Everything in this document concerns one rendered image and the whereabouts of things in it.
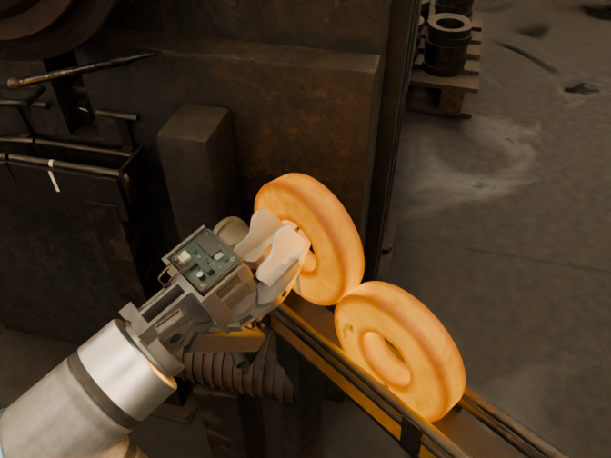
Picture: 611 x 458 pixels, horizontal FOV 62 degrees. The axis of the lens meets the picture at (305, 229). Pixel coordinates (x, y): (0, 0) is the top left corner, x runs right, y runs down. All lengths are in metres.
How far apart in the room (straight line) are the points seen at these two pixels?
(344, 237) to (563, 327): 1.18
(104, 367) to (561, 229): 1.66
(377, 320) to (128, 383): 0.23
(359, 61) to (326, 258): 0.31
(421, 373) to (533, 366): 1.01
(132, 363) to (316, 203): 0.22
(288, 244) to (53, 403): 0.25
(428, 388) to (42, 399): 0.34
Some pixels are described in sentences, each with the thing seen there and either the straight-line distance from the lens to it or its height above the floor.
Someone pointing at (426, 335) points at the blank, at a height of 0.79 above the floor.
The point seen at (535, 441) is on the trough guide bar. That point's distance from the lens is 0.55.
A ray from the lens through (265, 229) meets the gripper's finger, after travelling 0.54.
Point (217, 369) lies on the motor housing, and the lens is 0.81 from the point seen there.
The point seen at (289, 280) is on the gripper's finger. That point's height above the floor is 0.78.
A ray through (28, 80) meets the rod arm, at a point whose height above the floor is 0.90.
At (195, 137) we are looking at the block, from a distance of 0.71.
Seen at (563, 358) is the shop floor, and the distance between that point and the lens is 1.56.
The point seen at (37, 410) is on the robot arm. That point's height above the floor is 0.77.
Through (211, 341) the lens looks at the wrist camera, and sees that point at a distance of 0.53.
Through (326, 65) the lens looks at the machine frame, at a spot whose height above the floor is 0.87.
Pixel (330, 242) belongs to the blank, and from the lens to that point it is 0.50.
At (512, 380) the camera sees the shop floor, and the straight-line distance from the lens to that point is 1.46.
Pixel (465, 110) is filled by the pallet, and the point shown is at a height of 0.02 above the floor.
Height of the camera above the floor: 1.17
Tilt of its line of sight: 43 degrees down
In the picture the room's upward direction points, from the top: straight up
